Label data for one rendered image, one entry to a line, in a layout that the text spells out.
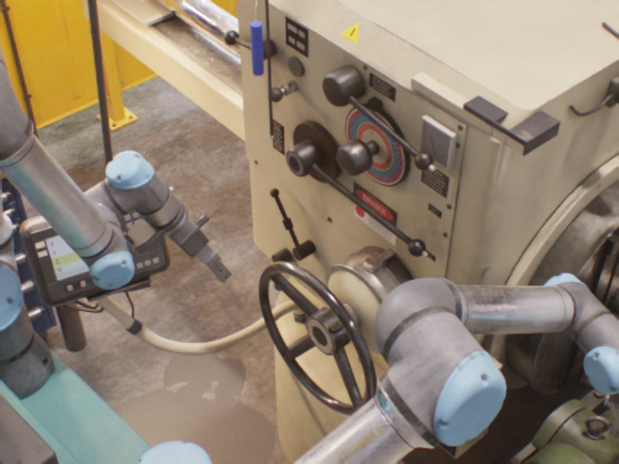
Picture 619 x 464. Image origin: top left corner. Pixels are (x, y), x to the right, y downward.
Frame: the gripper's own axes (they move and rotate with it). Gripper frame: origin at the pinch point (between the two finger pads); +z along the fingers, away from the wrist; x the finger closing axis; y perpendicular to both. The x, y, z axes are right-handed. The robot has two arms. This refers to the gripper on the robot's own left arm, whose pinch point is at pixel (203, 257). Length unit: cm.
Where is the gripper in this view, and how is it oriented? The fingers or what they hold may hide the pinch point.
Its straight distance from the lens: 194.2
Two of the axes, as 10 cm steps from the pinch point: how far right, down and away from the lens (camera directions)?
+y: 6.9, -7.0, 1.6
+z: 3.9, 5.5, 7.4
